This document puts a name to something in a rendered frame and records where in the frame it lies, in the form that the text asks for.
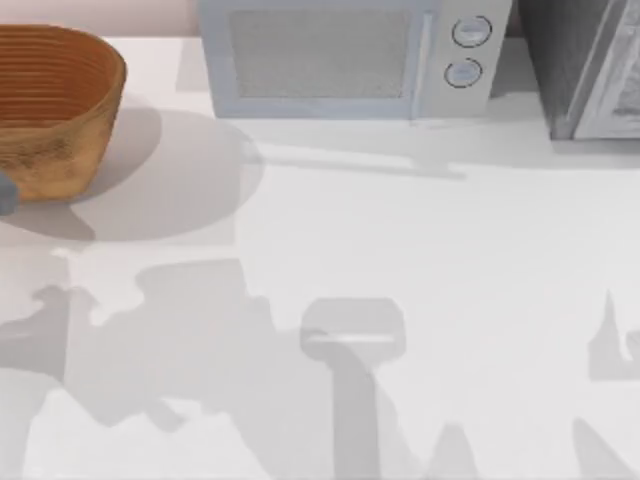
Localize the microwave knob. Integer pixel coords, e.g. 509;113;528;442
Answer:
451;14;494;49
443;56;484;90

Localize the grey cabinet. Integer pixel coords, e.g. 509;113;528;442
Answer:
517;0;640;142

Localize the microwave door handle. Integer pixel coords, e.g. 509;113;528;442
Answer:
418;12;434;117

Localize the microwave door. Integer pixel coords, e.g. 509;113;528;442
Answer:
195;0;435;121

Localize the brown woven basket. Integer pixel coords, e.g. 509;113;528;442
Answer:
0;24;128;203

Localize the pale microwave oven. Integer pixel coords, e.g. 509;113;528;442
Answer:
194;0;515;121

